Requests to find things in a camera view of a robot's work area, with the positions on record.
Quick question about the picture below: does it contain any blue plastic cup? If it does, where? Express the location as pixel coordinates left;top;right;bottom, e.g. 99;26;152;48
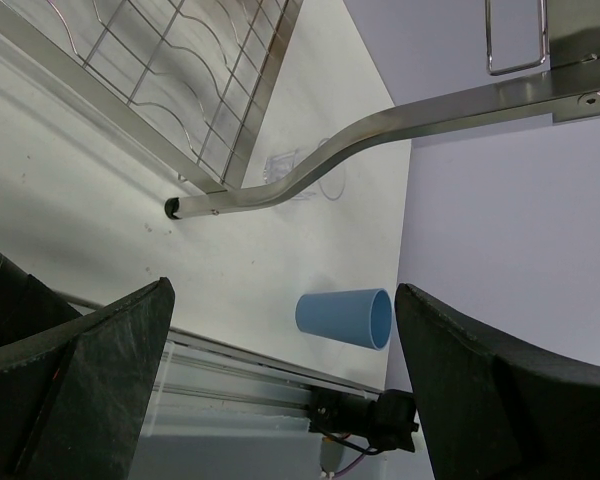
295;289;393;351

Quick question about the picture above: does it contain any aluminium rail frame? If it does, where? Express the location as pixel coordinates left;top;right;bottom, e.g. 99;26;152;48
54;292;411;480

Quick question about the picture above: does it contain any clear glass tumbler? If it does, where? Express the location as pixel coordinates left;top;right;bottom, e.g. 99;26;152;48
263;137;346;202

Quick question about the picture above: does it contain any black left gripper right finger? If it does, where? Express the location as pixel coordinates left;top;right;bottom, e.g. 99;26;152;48
395;284;600;479

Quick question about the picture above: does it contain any stainless steel dish rack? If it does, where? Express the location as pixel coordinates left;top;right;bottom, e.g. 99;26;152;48
0;1;600;219

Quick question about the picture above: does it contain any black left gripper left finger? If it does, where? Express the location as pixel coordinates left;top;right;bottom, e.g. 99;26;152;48
0;277;175;479

